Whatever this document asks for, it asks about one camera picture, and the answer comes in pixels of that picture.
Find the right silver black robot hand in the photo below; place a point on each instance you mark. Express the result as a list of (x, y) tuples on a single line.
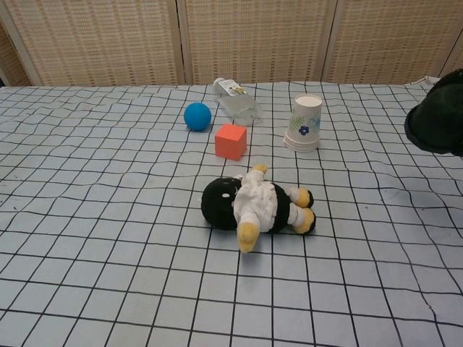
[(452, 81)]

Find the black bowl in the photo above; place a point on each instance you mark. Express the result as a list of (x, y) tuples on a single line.
[(428, 132)]

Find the white floral paper cup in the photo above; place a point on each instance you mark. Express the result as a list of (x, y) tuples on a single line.
[(303, 123)]

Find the beige woven screen panel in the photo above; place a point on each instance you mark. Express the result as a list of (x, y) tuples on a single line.
[(12, 61), (101, 39), (457, 59), (253, 39), (390, 39)]

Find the clear plastic water bottle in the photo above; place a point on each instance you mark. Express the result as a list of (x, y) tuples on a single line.
[(240, 105)]

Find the black plush doll white shirt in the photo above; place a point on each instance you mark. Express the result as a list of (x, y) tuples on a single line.
[(260, 206)]

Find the orange foam cube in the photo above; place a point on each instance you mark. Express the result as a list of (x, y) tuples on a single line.
[(229, 142)]

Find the blue ball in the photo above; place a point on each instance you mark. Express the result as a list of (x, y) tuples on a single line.
[(197, 116)]

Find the checked light blue tablecloth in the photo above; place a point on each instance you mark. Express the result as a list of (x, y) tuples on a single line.
[(108, 217)]

